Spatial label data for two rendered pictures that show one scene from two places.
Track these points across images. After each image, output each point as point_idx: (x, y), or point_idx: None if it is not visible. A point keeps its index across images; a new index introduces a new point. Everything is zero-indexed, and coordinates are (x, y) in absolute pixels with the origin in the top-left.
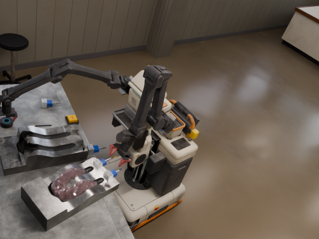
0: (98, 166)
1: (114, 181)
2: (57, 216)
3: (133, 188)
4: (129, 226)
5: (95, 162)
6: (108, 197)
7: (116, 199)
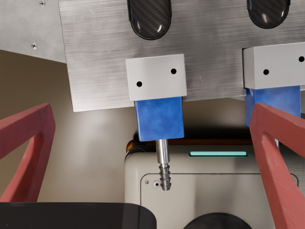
0: (253, 47)
1: (100, 91)
2: None
3: (194, 214)
4: (126, 153)
5: (287, 45)
6: (57, 23)
7: (31, 55)
